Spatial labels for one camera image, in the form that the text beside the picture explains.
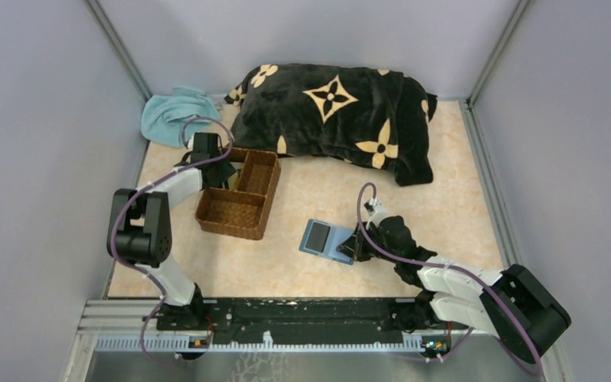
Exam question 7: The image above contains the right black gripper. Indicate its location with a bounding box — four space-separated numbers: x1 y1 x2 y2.
336 221 399 264

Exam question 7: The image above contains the woven brown divided basket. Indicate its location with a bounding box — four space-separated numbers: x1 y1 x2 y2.
195 148 281 240

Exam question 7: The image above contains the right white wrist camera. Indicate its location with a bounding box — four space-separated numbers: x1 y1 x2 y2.
364 197 388 229

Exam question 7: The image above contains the dark grey credit card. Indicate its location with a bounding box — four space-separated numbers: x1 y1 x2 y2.
304 222 331 253

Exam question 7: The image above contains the light blue cloth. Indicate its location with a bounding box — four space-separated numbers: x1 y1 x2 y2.
140 87 220 148

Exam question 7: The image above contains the teal leather card holder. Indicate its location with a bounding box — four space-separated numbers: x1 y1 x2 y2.
298 219 354 265

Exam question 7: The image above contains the purple cable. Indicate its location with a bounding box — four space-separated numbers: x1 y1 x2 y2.
110 115 235 364
356 182 547 378

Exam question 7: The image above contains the black pillow with tan flowers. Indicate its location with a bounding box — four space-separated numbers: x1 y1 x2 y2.
224 64 438 186

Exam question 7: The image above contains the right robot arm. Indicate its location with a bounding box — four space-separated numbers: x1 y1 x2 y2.
337 216 572 364

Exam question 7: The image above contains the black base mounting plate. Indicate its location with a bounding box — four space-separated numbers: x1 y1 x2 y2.
175 298 449 345

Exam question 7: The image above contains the aluminium front rail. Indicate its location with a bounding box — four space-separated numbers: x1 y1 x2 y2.
79 293 566 361

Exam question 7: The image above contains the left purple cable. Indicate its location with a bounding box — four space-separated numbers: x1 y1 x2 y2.
110 115 235 364

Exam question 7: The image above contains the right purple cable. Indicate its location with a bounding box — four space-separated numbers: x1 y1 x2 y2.
356 182 547 378

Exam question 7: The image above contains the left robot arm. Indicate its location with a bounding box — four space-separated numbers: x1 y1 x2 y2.
107 132 235 330

